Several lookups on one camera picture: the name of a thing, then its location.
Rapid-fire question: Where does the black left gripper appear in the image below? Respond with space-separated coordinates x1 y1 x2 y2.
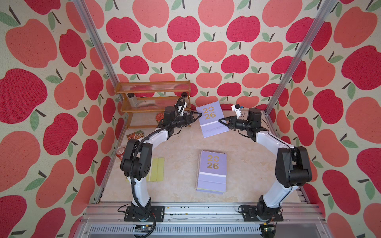
171 112 201 129

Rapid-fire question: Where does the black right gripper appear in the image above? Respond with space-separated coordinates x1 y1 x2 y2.
219 117 251 133

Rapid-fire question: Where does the purple calendar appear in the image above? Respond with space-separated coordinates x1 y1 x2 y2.
197 190 224 195
196 150 227 194
196 101 229 138

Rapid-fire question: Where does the green calendar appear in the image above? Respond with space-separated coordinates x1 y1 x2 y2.
124 157 165 182

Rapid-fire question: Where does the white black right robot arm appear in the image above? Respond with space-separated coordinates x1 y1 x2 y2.
218 108 313 221

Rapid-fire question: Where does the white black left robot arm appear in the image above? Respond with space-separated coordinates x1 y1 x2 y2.
121 106 202 220

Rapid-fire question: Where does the red round tin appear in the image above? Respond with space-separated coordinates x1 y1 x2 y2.
155 112 164 123

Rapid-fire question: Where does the orange wooden shelf rack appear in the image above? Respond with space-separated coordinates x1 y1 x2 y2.
115 80 191 129

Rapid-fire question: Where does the snack packet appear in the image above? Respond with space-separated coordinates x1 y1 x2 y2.
127 130 144 140

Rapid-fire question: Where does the glass jar left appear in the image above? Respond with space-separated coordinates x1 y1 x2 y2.
127 93 139 108

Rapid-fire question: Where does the red cola can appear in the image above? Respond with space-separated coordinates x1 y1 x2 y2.
115 146 125 161

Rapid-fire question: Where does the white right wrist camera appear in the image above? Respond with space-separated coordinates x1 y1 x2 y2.
231 104 243 117

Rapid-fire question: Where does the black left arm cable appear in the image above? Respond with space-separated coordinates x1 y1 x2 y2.
128 96 187 238

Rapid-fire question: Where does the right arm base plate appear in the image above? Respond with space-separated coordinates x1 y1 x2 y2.
238 204 284 223

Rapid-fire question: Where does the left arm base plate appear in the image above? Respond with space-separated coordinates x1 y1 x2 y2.
124 204 165 222

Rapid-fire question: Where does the aluminium post left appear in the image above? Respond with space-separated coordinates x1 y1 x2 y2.
73 0 119 89

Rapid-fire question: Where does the aluminium post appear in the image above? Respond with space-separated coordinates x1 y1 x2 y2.
264 0 338 115
73 0 119 89

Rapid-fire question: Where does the aluminium frame rail front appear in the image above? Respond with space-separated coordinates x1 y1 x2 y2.
73 202 333 238

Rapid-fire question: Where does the aluminium post right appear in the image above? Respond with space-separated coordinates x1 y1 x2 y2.
264 0 338 115

